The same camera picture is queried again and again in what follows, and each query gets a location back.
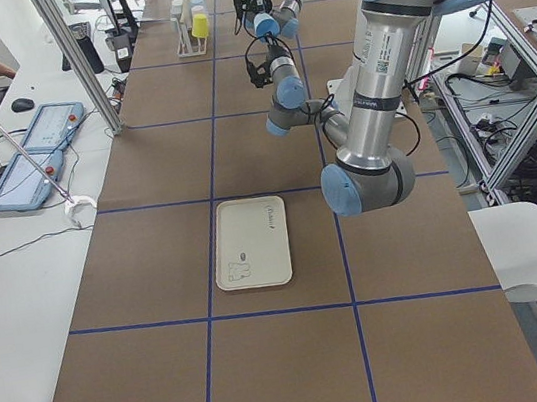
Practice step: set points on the far blue teach pendant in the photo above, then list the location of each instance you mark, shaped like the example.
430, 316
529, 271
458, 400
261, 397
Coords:
53, 127

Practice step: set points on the light blue plastic cup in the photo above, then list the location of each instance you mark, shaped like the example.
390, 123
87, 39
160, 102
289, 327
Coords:
200, 4

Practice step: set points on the cream plastic cup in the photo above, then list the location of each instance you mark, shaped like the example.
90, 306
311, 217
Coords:
176, 21

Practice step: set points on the black computer mouse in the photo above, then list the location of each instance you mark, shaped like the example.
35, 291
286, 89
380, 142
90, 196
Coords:
22, 105

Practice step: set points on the blue teach pendant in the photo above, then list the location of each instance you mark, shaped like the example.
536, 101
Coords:
53, 127
22, 187

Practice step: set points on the yellow plastic cup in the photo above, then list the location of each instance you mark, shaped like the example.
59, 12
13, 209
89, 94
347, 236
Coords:
200, 26

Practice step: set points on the white chair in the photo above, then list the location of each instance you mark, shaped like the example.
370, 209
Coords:
508, 234

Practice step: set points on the white wire cup rack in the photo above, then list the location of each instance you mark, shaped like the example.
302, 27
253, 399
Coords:
188, 46

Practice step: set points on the cream plastic tray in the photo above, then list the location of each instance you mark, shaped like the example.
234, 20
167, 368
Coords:
252, 246

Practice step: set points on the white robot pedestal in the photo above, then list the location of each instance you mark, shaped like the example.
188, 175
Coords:
381, 51

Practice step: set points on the near blue teach pendant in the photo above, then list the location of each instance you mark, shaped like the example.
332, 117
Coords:
22, 187

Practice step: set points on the aluminium frame post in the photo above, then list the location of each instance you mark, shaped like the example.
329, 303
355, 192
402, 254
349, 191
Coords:
53, 19

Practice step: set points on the long metal grabber stick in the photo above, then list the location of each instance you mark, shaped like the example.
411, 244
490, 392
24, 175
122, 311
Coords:
71, 202

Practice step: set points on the black thermos bottle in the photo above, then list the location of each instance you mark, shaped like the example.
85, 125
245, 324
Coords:
82, 34

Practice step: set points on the pink plastic cup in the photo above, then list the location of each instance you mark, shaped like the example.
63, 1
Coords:
198, 10

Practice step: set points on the grey plastic cup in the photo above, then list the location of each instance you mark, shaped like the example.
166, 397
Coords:
176, 8

